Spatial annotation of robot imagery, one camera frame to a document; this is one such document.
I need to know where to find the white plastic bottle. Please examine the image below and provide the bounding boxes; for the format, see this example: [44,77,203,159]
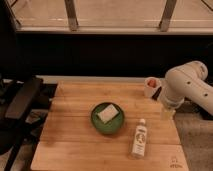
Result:
[131,119,147,158]

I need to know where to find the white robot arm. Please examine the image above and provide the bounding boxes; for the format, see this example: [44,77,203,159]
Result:
[159,61,213,117]

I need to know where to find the white cup with red object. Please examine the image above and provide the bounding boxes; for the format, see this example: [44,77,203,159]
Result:
[144,77,162,98]

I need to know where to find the green bowl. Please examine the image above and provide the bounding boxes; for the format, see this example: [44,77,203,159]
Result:
[91,102,125,135]

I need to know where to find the white sponge block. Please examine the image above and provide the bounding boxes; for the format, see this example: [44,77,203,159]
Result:
[97,104,119,124]

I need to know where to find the black office chair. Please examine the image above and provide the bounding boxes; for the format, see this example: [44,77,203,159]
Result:
[0,77,43,171]

